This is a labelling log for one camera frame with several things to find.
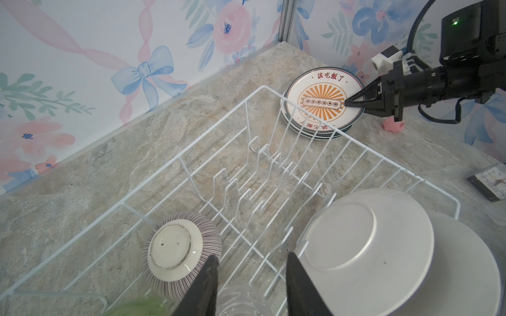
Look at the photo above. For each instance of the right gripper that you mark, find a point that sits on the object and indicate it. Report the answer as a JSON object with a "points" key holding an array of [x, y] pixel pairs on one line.
{"points": [[388, 95]]}

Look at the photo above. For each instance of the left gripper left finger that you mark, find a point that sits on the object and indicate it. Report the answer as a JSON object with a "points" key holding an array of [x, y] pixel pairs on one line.
{"points": [[201, 298]]}

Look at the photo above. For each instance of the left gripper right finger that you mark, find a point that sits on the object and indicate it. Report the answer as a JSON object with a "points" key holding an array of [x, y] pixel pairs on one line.
{"points": [[302, 296]]}

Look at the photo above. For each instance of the orange sunburst plate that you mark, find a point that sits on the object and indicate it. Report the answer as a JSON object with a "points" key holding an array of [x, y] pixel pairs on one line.
{"points": [[315, 101]]}

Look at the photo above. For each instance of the green red banded plate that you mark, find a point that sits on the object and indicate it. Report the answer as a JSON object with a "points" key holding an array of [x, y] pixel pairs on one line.
{"points": [[368, 252]]}

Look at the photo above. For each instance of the green red rimmed plate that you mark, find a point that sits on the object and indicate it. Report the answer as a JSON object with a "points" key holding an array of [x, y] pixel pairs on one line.
{"points": [[300, 130]]}

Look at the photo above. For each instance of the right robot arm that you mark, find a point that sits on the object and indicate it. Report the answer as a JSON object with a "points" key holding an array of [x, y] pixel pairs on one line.
{"points": [[472, 67]]}

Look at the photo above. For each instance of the pink pig toy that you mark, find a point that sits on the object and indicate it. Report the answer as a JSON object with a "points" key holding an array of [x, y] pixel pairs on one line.
{"points": [[390, 125]]}

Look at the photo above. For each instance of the clear glass cup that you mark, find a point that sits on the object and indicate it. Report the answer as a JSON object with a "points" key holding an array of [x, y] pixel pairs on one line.
{"points": [[241, 300]]}

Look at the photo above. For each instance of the green plastic cup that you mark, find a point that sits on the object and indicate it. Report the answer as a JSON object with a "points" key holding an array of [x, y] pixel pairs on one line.
{"points": [[142, 306]]}

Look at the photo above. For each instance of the striped ceramic bowl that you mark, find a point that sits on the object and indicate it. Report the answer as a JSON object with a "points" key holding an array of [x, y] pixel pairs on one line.
{"points": [[175, 252]]}

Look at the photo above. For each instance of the plain white plate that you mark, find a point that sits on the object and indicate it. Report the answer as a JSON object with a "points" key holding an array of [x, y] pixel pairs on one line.
{"points": [[463, 278]]}

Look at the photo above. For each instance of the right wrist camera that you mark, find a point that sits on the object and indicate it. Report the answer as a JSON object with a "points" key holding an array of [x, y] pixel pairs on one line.
{"points": [[382, 63]]}

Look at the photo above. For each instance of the white wire dish rack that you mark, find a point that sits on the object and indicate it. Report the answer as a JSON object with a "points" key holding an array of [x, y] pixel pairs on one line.
{"points": [[72, 239]]}

